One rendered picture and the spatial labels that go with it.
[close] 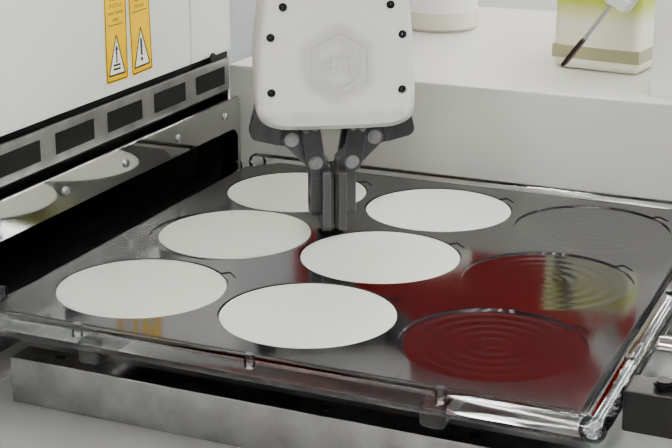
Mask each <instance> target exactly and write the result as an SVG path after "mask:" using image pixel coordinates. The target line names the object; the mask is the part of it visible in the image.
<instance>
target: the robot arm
mask: <svg viewBox="0 0 672 448"><path fill-rule="evenodd" d="M252 94H253V101H254V107H253V112H252V116H251V120H250V124H249V133H250V136H251V138H252V139H253V140H255V141H258V142H263V143H268V144H273V145H280V146H285V147H287V148H288V149H289V150H290V151H291V152H292V153H293V154H294V155H295V156H296V157H297V158H298V159H300V160H301V161H302V162H303V163H304V164H305V165H306V166H307V167H308V210H309V214H310V215H317V218H318V221H319V224H320V226H321V228H322V231H331V229H333V228H334V226H335V228H338V230H347V214H354V213H355V212H356V170H358V169H359V168H360V167H361V164H362V161H363V160H364V159H365V158H366V157H367V156H368V155H369V154H370V153H371V152H372V151H373V150H374V149H375V148H376V147H377V146H378V145H379V144H380V143H381V142H385V141H391V140H394V139H398V138H401V137H405V136H409V135H411V134H412V133H413V131H414V123H413V119H412V113H413V109H414V99H415V83H414V57H413V37H412V22H411V12H410V2H409V0H256V9H255V16H254V28H253V48H252ZM320 129H341V133H340V139H339V146H338V152H337V153H336V154H335V155H334V160H333V163H330V166H329V161H328V159H327V157H326V155H325V154H324V150H323V143H322V137H321V131H320Z"/></svg>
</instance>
